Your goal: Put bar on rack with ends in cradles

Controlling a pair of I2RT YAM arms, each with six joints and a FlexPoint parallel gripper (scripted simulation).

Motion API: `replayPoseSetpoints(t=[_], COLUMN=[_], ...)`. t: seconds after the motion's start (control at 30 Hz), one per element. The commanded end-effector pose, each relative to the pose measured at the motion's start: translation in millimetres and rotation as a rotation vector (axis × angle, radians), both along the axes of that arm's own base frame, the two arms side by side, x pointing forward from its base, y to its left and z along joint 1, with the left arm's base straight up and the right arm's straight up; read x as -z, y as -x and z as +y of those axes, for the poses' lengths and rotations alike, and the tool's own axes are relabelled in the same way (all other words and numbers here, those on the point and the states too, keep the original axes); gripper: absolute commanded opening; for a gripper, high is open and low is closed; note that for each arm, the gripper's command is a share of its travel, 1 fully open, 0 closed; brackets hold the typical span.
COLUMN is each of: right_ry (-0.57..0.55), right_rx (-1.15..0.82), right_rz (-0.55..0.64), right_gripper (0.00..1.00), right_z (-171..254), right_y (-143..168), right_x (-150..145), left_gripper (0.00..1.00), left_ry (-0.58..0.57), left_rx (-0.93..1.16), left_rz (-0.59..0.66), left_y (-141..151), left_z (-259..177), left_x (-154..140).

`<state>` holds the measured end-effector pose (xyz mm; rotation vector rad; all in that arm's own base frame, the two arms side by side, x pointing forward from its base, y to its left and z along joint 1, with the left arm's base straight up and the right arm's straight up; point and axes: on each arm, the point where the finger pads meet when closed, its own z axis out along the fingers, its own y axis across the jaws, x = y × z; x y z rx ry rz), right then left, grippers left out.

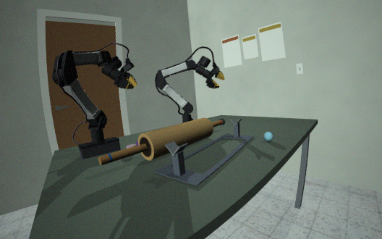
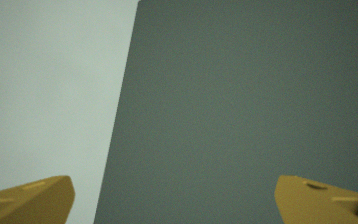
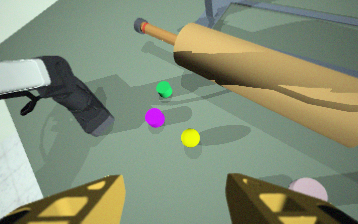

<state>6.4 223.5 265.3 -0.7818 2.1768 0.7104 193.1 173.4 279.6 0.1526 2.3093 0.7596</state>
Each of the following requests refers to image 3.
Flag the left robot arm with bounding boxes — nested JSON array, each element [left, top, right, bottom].
[[0, 56, 109, 134]]

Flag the small green cylinder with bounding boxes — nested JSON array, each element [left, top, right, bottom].
[[156, 81, 172, 98]]

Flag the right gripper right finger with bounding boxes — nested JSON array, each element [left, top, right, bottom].
[[225, 173, 340, 224]]

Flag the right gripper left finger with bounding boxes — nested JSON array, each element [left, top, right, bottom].
[[5, 175, 125, 224]]

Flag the tan wooden bar with red band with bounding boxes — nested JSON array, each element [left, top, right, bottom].
[[134, 18, 358, 148]]

